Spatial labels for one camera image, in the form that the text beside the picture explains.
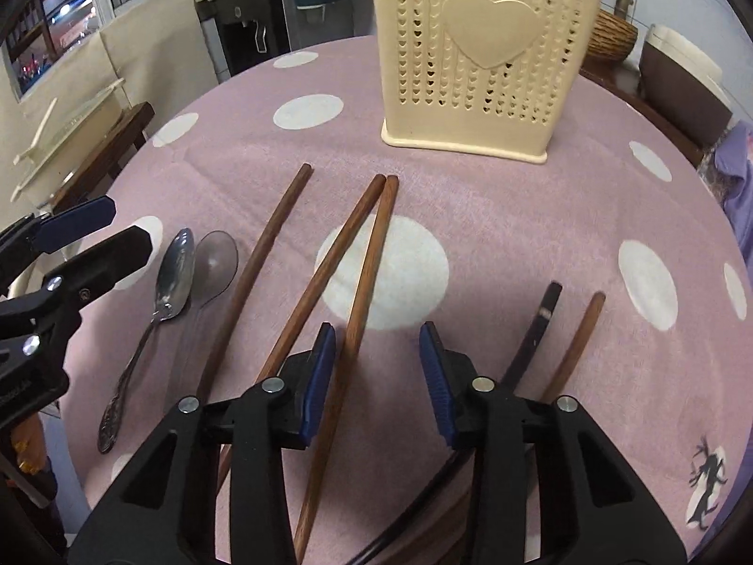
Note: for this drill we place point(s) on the dark wooden cabinet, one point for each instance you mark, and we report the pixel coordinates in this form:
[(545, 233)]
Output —
[(623, 85)]

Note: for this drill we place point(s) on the beige cloth cover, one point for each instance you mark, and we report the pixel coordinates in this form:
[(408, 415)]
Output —
[(159, 59)]

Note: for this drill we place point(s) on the clear plastic spoon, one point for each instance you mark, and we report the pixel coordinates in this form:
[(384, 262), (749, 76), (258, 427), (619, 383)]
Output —
[(216, 265)]

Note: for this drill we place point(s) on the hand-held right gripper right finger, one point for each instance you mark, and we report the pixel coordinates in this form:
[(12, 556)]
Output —
[(438, 388)]

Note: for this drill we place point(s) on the purple floral cloth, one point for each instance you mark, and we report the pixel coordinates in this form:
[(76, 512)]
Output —
[(735, 176)]

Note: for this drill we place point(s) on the metal spoon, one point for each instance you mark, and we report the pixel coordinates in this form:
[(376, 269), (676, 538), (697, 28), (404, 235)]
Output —
[(175, 276)]

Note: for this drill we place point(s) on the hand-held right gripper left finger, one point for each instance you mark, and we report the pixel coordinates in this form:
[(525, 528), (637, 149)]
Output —
[(317, 388)]

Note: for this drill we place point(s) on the cream perforated utensil holder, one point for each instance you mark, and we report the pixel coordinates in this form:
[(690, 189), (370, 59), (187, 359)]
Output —
[(470, 100)]

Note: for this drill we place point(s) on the water dispenser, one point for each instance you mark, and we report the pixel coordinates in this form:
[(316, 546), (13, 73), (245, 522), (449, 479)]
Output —
[(235, 29)]

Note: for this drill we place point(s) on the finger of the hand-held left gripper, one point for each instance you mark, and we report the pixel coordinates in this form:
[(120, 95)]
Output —
[(106, 262), (76, 221)]

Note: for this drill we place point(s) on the woven pattern wash basin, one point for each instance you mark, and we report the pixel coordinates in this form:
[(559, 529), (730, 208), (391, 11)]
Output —
[(612, 38)]

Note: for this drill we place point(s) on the dark wooden stool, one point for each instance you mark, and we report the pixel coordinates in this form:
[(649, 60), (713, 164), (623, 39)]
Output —
[(126, 129)]

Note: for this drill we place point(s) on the window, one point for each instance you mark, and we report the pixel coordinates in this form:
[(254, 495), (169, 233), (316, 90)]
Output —
[(70, 6)]

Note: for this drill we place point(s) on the brown and cream rice cooker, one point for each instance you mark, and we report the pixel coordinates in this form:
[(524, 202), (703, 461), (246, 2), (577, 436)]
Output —
[(670, 82)]

